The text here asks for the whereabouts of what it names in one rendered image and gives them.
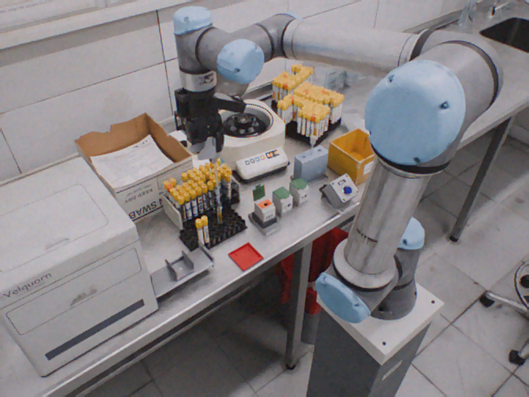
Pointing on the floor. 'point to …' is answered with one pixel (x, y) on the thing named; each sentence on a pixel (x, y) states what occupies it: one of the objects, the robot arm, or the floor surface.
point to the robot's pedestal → (355, 364)
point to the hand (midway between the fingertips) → (214, 157)
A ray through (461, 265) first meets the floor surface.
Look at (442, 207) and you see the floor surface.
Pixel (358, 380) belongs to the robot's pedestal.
